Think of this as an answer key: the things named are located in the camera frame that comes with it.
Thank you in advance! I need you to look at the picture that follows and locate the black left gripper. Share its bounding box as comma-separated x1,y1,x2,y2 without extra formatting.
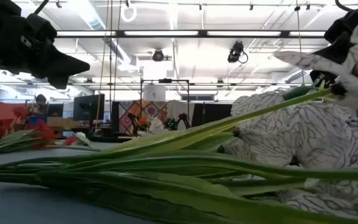
0,0,91,90

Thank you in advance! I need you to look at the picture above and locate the large black computer monitor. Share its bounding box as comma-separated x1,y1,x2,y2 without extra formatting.
73,93,106,122

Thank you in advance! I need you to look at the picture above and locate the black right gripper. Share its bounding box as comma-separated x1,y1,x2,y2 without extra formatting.
314,1,358,65

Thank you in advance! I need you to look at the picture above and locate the white hanging ring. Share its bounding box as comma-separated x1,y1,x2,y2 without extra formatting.
119,2,138,23

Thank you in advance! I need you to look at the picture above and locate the white artificial flower spray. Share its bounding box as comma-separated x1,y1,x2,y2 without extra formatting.
0,12,358,220

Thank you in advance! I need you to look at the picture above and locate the black partition screen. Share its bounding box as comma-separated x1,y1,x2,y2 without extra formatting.
193,103,233,126

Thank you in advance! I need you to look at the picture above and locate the small black monitor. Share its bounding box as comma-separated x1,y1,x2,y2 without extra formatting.
47,103,65,118

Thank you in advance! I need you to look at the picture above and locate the magenta tulip green stem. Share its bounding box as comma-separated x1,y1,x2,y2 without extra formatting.
35,169,358,224

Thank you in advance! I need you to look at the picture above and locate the black camera with cable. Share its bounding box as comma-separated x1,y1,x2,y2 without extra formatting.
227,40,249,65

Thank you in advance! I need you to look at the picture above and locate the yellow hanging cable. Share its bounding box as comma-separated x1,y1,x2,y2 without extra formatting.
94,0,110,131

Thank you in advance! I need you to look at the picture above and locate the black metal stand frame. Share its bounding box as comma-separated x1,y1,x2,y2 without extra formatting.
139,78,190,130

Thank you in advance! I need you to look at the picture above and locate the colourful patchwork quilt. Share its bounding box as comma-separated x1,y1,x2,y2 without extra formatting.
118,100,171,135

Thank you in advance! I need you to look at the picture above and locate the round black ceiling camera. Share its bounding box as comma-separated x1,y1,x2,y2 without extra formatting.
152,49,165,62

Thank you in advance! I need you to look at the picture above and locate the white artificial tulip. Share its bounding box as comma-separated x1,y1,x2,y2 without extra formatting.
73,131,93,147

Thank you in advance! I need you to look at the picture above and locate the blue table mat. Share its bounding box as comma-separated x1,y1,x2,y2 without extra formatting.
0,142,158,224

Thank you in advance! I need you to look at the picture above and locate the person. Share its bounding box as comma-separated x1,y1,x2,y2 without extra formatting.
34,93,48,116

